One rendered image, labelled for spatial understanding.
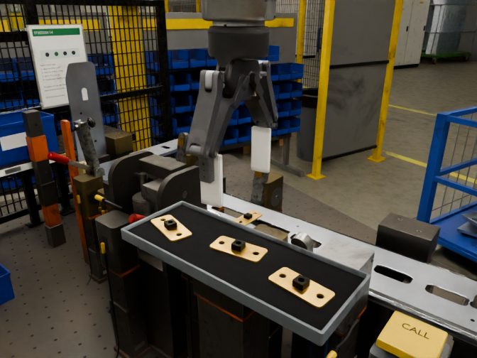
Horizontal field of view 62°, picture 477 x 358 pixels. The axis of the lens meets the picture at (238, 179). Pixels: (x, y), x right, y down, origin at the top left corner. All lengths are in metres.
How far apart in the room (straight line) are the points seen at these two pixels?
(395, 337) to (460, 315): 0.34
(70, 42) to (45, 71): 0.16
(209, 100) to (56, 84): 1.35
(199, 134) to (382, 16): 3.86
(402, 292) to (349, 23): 3.26
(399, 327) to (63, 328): 0.94
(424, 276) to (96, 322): 0.85
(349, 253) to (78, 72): 1.10
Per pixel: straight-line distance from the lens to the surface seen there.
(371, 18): 4.13
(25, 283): 1.47
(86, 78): 1.50
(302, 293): 0.53
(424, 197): 2.79
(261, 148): 0.60
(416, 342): 0.51
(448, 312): 0.83
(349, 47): 3.94
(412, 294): 0.85
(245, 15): 0.47
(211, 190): 0.50
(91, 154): 1.21
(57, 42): 1.77
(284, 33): 3.78
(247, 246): 0.61
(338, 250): 0.72
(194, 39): 3.28
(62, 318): 1.28
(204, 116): 0.46
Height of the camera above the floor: 1.49
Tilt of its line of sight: 23 degrees down
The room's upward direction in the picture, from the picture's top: straight up
